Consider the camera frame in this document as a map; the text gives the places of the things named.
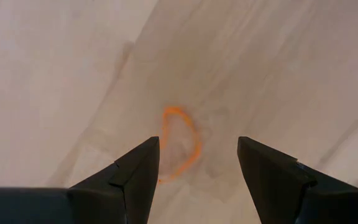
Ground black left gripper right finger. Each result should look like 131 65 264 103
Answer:
237 136 358 224

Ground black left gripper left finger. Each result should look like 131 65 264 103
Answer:
0 136 161 224

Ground orange rubber band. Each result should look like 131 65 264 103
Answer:
157 105 203 185

